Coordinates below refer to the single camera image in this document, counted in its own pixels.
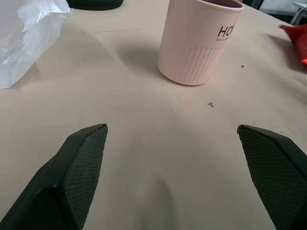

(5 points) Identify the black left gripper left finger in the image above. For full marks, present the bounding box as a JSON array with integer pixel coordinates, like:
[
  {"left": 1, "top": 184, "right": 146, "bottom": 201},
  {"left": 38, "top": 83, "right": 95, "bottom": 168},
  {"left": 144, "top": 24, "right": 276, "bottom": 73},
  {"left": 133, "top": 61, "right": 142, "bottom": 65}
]
[{"left": 0, "top": 123, "right": 109, "bottom": 230}]

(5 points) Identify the clear plastic bag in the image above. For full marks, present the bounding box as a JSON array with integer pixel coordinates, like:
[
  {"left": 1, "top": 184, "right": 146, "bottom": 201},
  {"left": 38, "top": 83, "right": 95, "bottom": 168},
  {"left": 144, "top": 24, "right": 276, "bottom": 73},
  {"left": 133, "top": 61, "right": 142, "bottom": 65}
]
[{"left": 0, "top": 0, "right": 71, "bottom": 90}]

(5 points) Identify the red object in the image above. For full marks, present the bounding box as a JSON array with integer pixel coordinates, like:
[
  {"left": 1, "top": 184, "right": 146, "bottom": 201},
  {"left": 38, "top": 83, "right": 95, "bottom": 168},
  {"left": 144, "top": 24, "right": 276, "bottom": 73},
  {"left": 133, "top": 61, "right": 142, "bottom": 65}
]
[{"left": 279, "top": 23, "right": 307, "bottom": 67}]

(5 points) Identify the black round object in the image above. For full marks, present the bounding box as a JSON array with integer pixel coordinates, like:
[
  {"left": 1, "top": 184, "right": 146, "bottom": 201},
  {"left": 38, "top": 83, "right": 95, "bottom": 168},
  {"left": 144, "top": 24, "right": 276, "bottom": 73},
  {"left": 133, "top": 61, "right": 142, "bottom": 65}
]
[{"left": 68, "top": 0, "right": 124, "bottom": 12}]

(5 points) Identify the grey metal frame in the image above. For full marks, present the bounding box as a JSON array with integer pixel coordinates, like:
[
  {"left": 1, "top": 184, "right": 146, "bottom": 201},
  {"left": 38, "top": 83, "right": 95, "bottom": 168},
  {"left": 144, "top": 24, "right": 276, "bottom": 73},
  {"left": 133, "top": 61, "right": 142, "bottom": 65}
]
[{"left": 289, "top": 2, "right": 307, "bottom": 26}]

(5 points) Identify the pink ribbed plastic bin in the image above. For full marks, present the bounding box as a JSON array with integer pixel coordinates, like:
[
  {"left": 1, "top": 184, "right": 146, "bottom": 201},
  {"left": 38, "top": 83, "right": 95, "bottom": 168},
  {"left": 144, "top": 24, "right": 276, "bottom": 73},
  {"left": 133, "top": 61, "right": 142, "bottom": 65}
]
[{"left": 157, "top": 0, "right": 246, "bottom": 86}]

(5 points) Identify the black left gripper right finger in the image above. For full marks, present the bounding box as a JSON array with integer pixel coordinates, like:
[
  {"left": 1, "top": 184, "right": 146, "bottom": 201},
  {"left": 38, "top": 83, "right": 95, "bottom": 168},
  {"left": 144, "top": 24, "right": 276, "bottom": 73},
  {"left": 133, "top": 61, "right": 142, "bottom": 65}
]
[{"left": 236, "top": 124, "right": 307, "bottom": 230}]

